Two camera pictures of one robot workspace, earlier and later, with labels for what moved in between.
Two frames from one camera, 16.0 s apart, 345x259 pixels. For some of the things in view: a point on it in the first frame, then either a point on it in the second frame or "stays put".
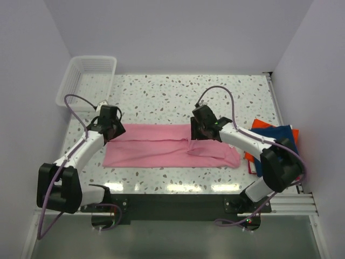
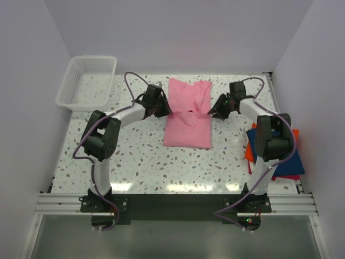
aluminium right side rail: [269, 78] stays put
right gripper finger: [194, 131] -> [219, 104]
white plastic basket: [90, 77] stays put
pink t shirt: [167, 145] -> [189, 125]
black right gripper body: [201, 134] -> [227, 104]
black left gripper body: [116, 123] -> [156, 103]
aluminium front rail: [291, 204] stays put
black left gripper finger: [118, 130] -> [164, 102]
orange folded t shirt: [258, 124] stays put
